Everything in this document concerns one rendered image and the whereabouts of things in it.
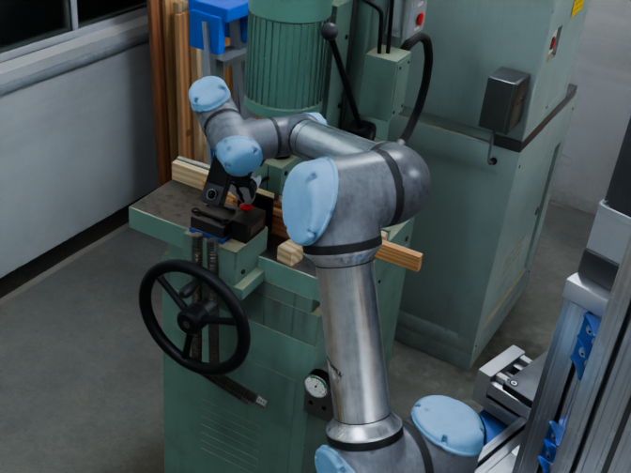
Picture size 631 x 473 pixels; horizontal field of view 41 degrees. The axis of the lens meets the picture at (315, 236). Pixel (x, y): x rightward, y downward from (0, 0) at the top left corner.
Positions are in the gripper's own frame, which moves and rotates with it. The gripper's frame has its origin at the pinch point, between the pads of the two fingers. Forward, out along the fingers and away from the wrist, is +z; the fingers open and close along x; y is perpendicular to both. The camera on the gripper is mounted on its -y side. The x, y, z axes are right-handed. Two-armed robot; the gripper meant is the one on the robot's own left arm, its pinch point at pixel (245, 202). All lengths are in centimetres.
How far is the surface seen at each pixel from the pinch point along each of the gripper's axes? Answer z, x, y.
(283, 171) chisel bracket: 4.4, -1.6, 12.9
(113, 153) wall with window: 107, 123, 53
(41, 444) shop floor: 86, 63, -58
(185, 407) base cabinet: 61, 16, -34
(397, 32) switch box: -4, -12, 54
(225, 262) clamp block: 5.1, -0.9, -12.7
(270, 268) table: 13.9, -6.9, -6.8
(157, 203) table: 14.8, 29.1, -0.9
